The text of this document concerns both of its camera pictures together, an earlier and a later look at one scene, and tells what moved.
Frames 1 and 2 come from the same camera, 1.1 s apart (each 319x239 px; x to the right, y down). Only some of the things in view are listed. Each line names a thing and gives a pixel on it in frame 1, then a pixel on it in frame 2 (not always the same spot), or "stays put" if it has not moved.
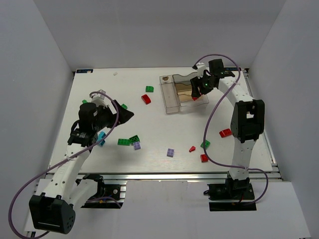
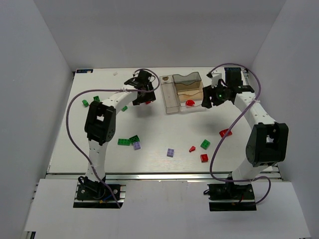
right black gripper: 197,84 -> 207,97
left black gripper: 114,114 -> 148,95
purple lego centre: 170,152 stays put
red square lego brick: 204,158 stays put
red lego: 225,132 stays put
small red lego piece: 191,149 stays put
